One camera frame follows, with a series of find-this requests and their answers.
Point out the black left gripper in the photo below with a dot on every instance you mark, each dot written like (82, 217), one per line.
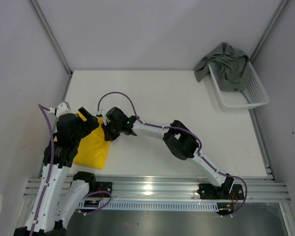
(90, 124)

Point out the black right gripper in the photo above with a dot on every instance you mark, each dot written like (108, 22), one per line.
(109, 135)

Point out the yellow shorts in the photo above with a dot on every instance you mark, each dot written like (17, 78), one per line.
(92, 151)

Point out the grey shorts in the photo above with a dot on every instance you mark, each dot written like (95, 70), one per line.
(233, 74)

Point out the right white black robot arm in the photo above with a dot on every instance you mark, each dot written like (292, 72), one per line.
(180, 141)

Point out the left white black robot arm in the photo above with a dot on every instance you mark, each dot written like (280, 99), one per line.
(50, 214)

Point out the white plastic basket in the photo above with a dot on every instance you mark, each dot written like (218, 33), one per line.
(253, 96)

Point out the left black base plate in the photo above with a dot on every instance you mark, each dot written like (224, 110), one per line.
(103, 186)

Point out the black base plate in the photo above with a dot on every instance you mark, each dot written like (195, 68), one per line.
(103, 186)
(211, 192)

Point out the white slotted cable duct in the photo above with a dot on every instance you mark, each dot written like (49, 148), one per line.
(194, 205)

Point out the left aluminium frame post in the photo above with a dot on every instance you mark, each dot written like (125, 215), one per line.
(50, 35)

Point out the aluminium frame post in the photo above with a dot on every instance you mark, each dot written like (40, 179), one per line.
(50, 35)
(275, 20)

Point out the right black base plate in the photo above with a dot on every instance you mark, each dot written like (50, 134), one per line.
(211, 192)

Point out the aluminium mounting rail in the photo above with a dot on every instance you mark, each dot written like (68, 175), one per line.
(184, 189)

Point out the right aluminium frame post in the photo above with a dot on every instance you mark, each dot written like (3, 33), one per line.
(275, 20)

